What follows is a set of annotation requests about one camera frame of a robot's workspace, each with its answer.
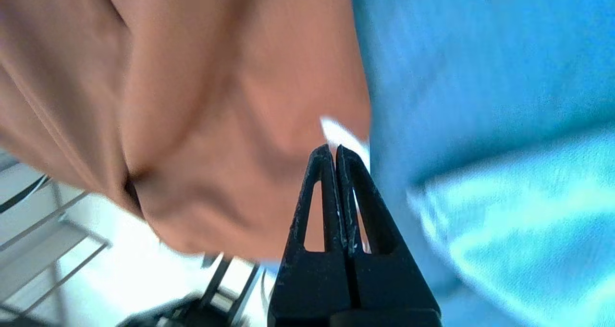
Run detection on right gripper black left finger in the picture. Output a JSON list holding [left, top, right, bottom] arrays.
[[268, 145, 352, 327]]

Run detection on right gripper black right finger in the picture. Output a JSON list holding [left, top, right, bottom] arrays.
[[335, 145, 443, 327]]

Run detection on light blue denim shorts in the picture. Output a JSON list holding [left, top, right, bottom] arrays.
[[407, 125, 615, 327]]

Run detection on rust brown garment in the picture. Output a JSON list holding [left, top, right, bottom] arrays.
[[0, 0, 374, 263]]

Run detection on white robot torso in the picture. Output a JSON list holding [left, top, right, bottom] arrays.
[[115, 253, 274, 327]]

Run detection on blue bed sheet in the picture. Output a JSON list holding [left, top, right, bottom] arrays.
[[348, 0, 615, 327]]

